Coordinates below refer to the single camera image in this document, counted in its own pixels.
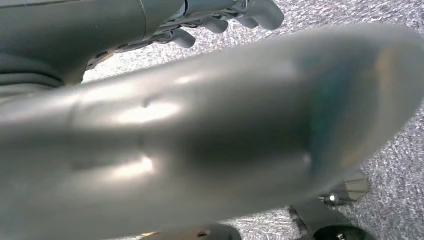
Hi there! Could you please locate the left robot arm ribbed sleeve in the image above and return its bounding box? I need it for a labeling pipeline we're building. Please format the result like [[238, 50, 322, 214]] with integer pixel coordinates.
[[0, 51, 67, 99]]

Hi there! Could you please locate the robot lower leg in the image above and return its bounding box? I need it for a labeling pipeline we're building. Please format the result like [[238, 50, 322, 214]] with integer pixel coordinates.
[[287, 170, 377, 240]]

